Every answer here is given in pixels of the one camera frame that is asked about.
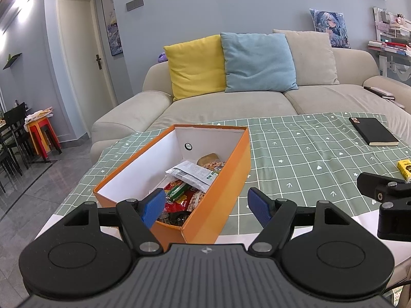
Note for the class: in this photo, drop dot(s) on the small purple item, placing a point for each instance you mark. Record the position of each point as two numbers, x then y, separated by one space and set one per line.
161 58

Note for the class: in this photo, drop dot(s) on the light blue pillow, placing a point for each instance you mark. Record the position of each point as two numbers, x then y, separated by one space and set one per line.
257 61

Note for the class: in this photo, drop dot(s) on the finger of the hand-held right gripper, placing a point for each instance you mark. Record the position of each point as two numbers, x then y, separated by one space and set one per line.
369 183
395 221

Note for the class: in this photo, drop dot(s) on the yellow pillow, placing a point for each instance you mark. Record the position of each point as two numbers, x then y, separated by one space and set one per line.
196 67

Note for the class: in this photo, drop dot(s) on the beige sofa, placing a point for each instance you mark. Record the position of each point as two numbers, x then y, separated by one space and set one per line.
224 106

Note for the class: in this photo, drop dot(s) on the black notebook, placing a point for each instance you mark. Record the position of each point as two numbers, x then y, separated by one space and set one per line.
374 131

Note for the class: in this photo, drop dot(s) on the green checked tablecloth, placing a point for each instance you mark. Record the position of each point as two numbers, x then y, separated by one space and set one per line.
305 154

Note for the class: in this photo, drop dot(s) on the beige cushion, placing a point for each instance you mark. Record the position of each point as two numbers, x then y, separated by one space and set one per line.
314 61

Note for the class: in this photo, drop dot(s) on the grey wall switch panel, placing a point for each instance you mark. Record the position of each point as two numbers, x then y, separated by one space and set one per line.
135 4

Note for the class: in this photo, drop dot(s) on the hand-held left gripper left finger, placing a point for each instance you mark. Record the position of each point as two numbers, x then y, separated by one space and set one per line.
154 207

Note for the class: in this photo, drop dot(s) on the green sausage stick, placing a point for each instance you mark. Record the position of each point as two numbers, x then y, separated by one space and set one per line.
176 192

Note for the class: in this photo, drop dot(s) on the black dining chair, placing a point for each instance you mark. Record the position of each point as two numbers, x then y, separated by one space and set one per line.
16 118

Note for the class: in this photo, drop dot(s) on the dark wall shelf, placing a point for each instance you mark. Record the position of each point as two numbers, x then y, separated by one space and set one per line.
11 60

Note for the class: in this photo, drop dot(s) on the light cloth on stool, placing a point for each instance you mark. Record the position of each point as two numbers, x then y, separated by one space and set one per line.
38 116

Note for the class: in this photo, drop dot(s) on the black snack packet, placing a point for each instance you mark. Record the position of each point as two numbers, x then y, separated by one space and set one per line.
175 218

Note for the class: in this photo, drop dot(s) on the orange cardboard box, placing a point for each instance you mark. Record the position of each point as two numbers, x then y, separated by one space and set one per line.
218 199

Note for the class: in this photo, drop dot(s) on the white bookshelf with books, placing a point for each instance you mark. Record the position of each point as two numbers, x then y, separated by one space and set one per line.
391 38

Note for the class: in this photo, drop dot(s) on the wall poster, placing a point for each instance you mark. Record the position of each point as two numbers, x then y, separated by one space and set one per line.
112 22

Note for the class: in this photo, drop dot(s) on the remote control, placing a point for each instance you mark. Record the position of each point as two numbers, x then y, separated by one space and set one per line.
374 90

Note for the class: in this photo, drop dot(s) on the clear packet with white label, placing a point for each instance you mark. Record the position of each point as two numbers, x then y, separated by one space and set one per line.
192 175

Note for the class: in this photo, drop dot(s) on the large red snack packet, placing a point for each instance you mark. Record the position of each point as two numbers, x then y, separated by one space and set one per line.
179 203

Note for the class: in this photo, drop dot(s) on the printed figure pillow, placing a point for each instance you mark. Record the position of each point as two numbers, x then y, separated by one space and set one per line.
330 27

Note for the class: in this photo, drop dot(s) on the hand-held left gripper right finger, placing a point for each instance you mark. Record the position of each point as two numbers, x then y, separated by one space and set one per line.
260 207

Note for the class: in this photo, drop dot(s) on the small yellow box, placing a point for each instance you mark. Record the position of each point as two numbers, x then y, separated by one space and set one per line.
406 170

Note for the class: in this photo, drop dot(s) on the white door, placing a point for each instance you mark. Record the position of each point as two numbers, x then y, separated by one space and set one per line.
80 70

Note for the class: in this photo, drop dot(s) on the mixed nut packet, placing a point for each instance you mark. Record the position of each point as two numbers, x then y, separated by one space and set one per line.
208 159

